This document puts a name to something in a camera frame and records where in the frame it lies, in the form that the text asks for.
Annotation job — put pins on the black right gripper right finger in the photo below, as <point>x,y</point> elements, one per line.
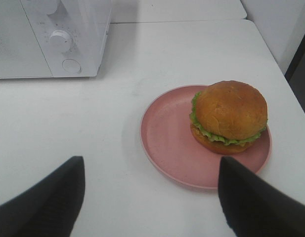
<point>253,208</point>

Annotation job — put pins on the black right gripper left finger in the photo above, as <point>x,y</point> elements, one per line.
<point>50,207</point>

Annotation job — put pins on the round white door release button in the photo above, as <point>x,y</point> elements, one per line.
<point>71,66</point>

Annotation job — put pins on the white microwave door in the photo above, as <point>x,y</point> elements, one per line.
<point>20,53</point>

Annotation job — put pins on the pink round plate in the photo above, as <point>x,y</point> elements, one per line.
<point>169,144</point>

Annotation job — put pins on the lower white microwave knob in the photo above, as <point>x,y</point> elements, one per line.
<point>60,40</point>

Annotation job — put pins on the burger with lettuce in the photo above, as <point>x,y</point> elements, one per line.
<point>228,117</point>

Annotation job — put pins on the white microwave knob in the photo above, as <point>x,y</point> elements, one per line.
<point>60,40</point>
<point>51,6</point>

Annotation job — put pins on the white microwave oven body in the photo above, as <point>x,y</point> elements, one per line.
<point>87,22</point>

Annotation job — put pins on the upper white microwave knob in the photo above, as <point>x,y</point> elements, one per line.
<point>51,6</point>

